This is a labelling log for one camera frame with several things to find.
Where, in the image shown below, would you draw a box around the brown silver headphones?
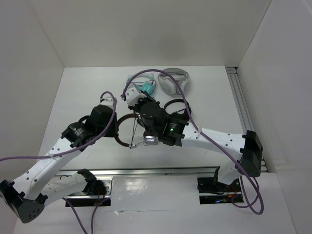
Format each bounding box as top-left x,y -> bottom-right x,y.
116,112 -> 160,150

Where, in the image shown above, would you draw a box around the black headphone cable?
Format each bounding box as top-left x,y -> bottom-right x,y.
130,112 -> 144,149

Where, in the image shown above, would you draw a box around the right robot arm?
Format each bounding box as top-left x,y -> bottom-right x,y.
127,96 -> 263,191

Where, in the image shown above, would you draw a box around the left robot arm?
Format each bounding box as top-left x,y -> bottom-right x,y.
0,104 -> 117,223

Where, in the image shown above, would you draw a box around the black headphones right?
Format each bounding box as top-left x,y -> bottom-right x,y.
163,98 -> 192,122

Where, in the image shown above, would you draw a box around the grey white headphones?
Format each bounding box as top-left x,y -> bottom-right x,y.
157,68 -> 189,95

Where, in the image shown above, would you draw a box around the teal headphones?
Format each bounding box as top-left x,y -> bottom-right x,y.
126,73 -> 156,95

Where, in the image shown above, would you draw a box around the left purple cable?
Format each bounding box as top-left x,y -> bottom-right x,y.
0,91 -> 118,163

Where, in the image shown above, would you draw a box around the purple cable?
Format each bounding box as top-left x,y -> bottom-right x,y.
0,91 -> 118,163
120,69 -> 265,215

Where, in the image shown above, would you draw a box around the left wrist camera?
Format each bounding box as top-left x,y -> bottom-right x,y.
100,97 -> 116,106

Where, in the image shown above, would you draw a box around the aluminium rail front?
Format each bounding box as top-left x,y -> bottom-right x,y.
53,167 -> 220,177

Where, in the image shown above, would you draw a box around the aluminium rail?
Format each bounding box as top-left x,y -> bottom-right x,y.
53,167 -> 220,177
226,67 -> 267,177

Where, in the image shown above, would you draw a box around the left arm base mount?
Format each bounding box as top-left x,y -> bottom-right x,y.
66,169 -> 113,207

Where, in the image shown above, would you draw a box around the aluminium rail right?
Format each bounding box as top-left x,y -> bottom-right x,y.
226,67 -> 267,177

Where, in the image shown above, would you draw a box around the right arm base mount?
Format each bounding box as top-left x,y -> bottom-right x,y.
197,175 -> 244,205

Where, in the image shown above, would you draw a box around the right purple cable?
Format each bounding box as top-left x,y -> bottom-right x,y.
120,69 -> 265,215

